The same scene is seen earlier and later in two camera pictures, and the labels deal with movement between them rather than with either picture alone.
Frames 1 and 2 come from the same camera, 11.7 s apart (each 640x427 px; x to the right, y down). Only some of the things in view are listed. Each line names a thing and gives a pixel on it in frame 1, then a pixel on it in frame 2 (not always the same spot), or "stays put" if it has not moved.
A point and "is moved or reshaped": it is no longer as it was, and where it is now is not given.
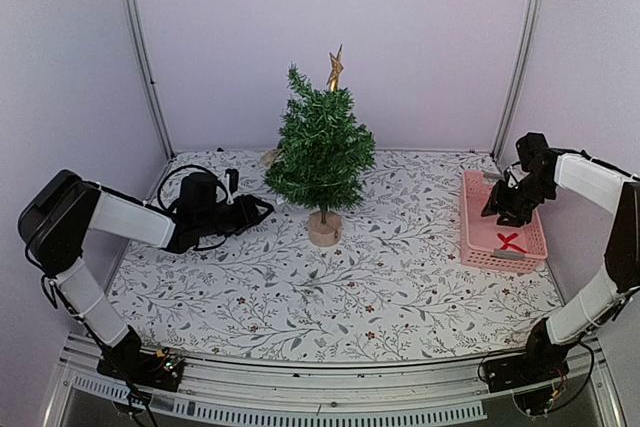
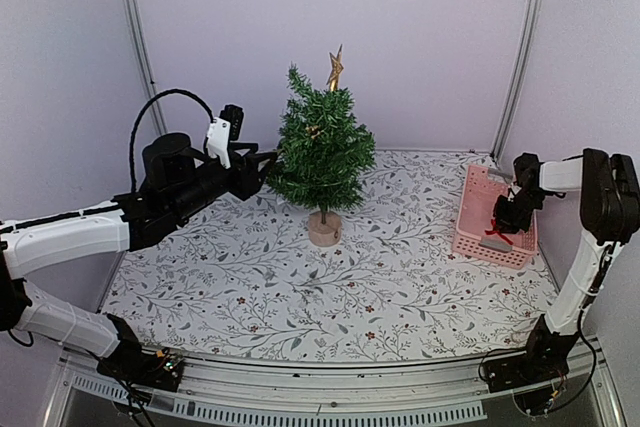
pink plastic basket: (486, 244) is moved or reshaped
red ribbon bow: (507, 242) -> (495, 230)
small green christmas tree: (325, 156) stays put
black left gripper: (248, 214) -> (246, 181)
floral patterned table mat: (391, 289) stays put
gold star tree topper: (337, 68) stays put
